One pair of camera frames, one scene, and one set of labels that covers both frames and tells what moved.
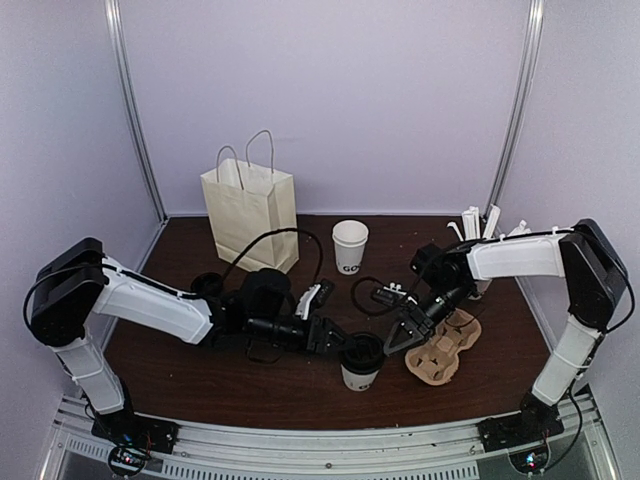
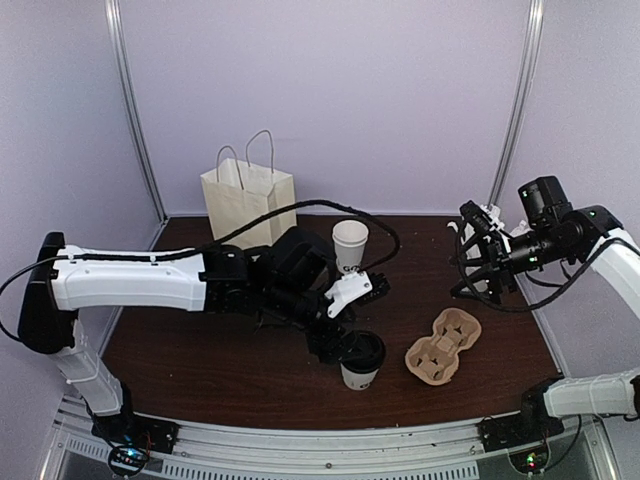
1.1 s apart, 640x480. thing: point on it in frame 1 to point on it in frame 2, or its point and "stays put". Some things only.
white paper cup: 357,382 stays put
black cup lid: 363,353 stays put
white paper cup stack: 350,238 stays put
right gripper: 417,324 to 495,254
